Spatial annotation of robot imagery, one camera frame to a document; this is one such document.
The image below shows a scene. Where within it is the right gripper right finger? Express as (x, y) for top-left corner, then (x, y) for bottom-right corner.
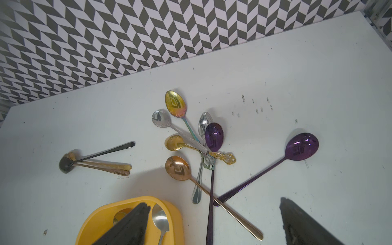
(279, 197), (343, 245)

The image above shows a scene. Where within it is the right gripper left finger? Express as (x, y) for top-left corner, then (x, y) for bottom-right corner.
(94, 202), (151, 245)

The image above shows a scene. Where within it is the yellow plastic storage box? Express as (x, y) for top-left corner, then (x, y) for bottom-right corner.
(76, 196), (184, 245)

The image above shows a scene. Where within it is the silver ornate spoon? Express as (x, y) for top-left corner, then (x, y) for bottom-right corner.
(152, 204), (169, 245)

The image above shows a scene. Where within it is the copper long spoon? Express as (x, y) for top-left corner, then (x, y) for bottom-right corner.
(165, 156), (264, 241)

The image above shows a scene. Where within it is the large purple spoon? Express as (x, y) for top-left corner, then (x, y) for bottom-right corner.
(218, 133), (319, 203)

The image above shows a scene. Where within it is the black spoon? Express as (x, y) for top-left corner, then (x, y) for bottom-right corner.
(70, 141), (136, 164)

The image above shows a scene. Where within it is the gold ornate spoon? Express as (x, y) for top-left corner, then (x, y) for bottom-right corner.
(164, 134), (236, 165)

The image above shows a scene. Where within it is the small purple spoon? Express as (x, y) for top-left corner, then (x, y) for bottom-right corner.
(205, 122), (224, 245)

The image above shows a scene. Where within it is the rainbow gold spoon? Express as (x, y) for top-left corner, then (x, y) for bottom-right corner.
(165, 90), (200, 143)

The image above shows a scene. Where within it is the silver teaspoon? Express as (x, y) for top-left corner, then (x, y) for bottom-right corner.
(192, 112), (213, 204)
(152, 109), (208, 154)

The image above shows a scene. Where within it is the gold handled utensil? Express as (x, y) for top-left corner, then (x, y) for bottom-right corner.
(59, 152), (132, 176)

